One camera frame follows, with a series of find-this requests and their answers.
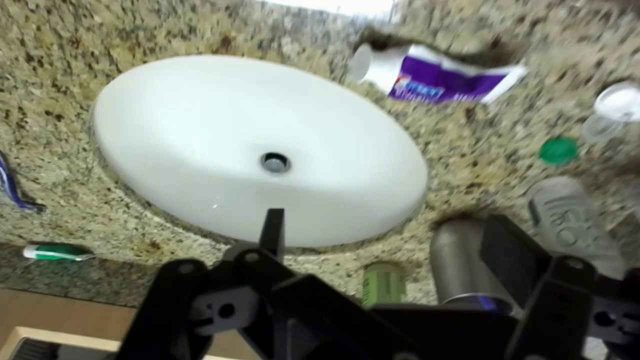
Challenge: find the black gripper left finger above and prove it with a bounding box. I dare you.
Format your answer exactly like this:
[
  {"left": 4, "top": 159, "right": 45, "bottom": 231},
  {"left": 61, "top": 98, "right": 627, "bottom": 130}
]
[{"left": 119, "top": 205, "right": 402, "bottom": 360}]

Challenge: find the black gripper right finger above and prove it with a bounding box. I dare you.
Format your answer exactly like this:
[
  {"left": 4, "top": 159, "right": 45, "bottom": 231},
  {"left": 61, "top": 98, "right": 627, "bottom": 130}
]
[{"left": 478, "top": 213, "right": 640, "bottom": 360}]

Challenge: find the clear plastic bottle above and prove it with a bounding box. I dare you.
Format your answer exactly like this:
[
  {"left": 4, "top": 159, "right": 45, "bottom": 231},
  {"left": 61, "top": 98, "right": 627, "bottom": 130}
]
[{"left": 527, "top": 173, "right": 629, "bottom": 279}]

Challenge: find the stainless steel cup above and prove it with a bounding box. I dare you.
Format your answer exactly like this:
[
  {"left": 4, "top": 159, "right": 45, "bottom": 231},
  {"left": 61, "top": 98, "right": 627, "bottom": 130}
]
[{"left": 428, "top": 218, "right": 525, "bottom": 316}]

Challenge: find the small green capped container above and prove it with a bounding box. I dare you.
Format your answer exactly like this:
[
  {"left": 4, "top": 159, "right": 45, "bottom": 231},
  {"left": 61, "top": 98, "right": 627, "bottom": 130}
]
[{"left": 539, "top": 134, "right": 580, "bottom": 167}]

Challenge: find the white oval sink basin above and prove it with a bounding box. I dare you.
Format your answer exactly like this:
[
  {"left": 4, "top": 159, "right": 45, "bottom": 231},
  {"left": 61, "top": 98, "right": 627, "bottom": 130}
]
[{"left": 88, "top": 54, "right": 433, "bottom": 251}]

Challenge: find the metal sink drain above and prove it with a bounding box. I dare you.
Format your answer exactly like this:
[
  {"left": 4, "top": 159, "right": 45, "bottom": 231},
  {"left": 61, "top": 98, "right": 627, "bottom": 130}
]
[{"left": 258, "top": 150, "right": 293, "bottom": 176}]

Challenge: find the green soap pump dispenser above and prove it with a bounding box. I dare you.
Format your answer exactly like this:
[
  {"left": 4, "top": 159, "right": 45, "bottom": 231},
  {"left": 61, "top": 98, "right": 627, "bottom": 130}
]
[{"left": 360, "top": 259, "right": 409, "bottom": 308}]

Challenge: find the purple white toothpaste tube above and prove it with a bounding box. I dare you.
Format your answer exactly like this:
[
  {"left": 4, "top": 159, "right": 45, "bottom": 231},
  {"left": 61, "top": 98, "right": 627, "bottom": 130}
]
[{"left": 347, "top": 42, "right": 528, "bottom": 108}]

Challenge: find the wood framed wall mirror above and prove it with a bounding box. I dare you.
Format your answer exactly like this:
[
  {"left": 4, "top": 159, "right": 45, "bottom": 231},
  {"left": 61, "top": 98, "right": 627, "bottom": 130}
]
[{"left": 0, "top": 285, "right": 138, "bottom": 360}]

